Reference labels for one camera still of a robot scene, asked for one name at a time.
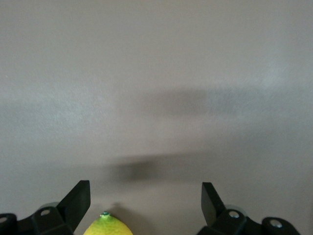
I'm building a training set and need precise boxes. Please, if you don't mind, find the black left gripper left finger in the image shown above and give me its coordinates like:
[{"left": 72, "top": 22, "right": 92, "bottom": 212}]
[{"left": 0, "top": 180, "right": 90, "bottom": 235}]

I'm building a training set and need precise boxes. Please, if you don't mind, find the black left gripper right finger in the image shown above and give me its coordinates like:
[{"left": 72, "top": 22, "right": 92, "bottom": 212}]
[{"left": 197, "top": 182, "right": 300, "bottom": 235}]

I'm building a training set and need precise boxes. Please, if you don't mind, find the yellow lemon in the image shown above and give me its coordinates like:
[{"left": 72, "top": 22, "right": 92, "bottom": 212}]
[{"left": 83, "top": 211, "right": 134, "bottom": 235}]

